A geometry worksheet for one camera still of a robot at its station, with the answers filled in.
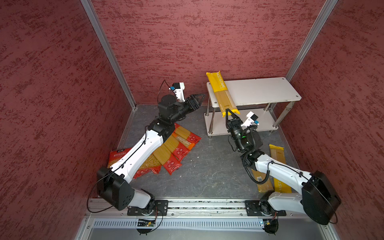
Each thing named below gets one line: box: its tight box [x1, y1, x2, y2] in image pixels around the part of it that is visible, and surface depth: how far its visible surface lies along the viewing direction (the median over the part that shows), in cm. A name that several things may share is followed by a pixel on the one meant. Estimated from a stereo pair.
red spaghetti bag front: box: [153, 144, 183, 176], surface depth 89 cm
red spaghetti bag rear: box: [173, 123, 202, 144], surface depth 105 cm
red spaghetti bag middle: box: [163, 133, 190, 162], surface depth 92 cm
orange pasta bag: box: [171, 132, 196, 150], surface depth 97 cm
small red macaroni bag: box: [133, 152, 162, 179], surface depth 86 cm
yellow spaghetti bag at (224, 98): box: [206, 70, 240, 118], surface depth 77 cm
